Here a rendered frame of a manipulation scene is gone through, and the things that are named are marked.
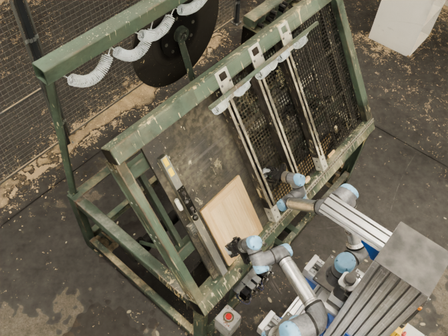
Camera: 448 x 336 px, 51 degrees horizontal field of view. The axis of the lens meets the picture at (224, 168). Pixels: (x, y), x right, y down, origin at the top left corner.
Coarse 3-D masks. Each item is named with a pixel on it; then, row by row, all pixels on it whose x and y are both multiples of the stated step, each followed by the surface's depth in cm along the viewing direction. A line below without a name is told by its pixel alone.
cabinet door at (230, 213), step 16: (224, 192) 301; (240, 192) 311; (208, 208) 294; (224, 208) 303; (240, 208) 313; (208, 224) 295; (224, 224) 305; (240, 224) 315; (256, 224) 326; (224, 240) 307; (224, 256) 309
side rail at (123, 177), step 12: (108, 168) 251; (120, 168) 244; (120, 180) 251; (132, 180) 250; (132, 192) 251; (132, 204) 262; (144, 204) 257; (144, 216) 260; (156, 216) 264; (156, 228) 265; (156, 240) 273; (168, 240) 272; (168, 252) 273; (168, 264) 287; (180, 264) 281; (180, 276) 283; (192, 288) 290; (192, 300) 300
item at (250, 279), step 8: (272, 248) 339; (248, 272) 327; (272, 272) 330; (240, 280) 321; (248, 280) 324; (256, 280) 322; (232, 288) 314; (240, 288) 320; (248, 288) 321; (256, 288) 333; (264, 288) 337; (232, 296) 330; (240, 296) 322; (248, 296) 319; (256, 296) 332; (248, 304) 329
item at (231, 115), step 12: (228, 72) 277; (228, 84) 279; (216, 96) 287; (228, 108) 286; (228, 120) 294; (240, 120) 294; (240, 132) 296; (240, 144) 301; (252, 156) 308; (252, 168) 309; (252, 180) 318; (264, 180) 317; (264, 192) 319; (264, 204) 327; (276, 216) 330
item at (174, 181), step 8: (160, 160) 262; (168, 160) 265; (168, 168) 266; (168, 176) 268; (176, 176) 271; (176, 184) 272; (176, 192) 275; (184, 208) 281; (200, 224) 288; (200, 232) 289; (208, 240) 294; (208, 248) 295; (216, 256) 301; (216, 264) 302; (224, 272) 308
